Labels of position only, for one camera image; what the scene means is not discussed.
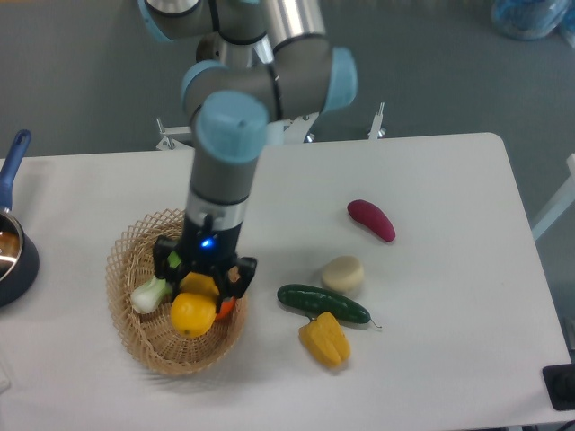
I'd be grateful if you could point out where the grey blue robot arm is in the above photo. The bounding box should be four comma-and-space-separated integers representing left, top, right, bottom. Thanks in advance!
130, 1, 358, 313

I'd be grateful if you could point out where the beige round cake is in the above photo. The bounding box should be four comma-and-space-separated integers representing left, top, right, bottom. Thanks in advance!
322, 255, 365, 293

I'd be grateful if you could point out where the purple sweet potato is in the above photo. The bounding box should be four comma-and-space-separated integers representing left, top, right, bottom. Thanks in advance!
347, 199, 396, 242

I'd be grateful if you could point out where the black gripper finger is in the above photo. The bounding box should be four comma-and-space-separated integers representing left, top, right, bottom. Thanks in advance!
212, 256, 257, 313
152, 235, 193, 294

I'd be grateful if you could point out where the yellow bell pepper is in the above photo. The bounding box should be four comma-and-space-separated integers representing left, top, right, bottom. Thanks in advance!
298, 312, 351, 369

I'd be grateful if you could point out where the blue plastic bag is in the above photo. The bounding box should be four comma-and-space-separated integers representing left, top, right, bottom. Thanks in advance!
491, 1, 574, 48

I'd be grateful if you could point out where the yellow mango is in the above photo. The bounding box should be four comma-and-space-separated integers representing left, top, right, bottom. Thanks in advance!
170, 273, 219, 339

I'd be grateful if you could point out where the green bok choy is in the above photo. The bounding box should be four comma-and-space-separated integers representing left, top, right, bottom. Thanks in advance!
130, 273, 173, 314

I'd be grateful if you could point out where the woven wicker basket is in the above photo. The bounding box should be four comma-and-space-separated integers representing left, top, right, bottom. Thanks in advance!
106, 209, 248, 375

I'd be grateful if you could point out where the orange tangerine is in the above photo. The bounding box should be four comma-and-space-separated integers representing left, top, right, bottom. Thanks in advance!
215, 297, 236, 321

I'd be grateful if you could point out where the black device at edge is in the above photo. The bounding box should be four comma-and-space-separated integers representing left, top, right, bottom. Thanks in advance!
542, 364, 574, 411

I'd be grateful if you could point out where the white frame post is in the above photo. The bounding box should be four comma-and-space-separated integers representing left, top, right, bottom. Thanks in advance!
531, 154, 574, 241

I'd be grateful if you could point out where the blue saucepan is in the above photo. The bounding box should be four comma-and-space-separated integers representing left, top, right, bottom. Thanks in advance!
1, 129, 40, 307

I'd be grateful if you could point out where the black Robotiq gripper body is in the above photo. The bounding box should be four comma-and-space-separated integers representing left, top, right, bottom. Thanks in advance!
178, 216, 242, 274

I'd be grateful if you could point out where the dark green cucumber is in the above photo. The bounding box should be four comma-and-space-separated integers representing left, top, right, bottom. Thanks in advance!
277, 284, 379, 328

